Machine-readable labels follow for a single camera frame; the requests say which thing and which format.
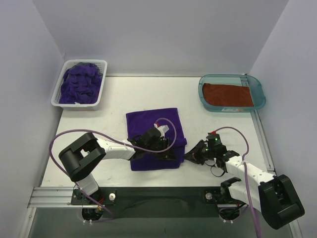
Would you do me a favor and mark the aluminium frame rail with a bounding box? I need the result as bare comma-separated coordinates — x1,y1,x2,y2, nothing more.
27,185,82,208

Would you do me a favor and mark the white plastic basket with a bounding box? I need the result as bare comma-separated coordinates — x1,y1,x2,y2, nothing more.
51,59,107,111

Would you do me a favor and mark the purple cloth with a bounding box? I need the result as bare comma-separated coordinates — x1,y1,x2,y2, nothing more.
126,108,187,171

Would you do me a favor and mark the crumpled purple towel in basket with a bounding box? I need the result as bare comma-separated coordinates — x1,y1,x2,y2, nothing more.
59,62,102,104

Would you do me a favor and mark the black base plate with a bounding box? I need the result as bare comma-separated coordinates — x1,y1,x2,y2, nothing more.
70,186,246,220

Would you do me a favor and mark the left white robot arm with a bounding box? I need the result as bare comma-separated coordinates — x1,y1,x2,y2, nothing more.
58,125,177,195

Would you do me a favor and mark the blue transparent plastic bin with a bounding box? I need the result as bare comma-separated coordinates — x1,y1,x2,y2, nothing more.
198,74,266,113

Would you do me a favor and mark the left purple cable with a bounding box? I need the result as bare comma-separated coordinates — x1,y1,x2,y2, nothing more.
49,118,178,222

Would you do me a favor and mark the brown towel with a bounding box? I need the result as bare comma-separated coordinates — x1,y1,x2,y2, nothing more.
202,83,254,107

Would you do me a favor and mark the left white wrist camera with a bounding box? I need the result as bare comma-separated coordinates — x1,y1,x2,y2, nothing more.
154,123,169,136

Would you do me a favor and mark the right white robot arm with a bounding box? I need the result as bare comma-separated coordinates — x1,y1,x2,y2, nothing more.
184,132,305,230

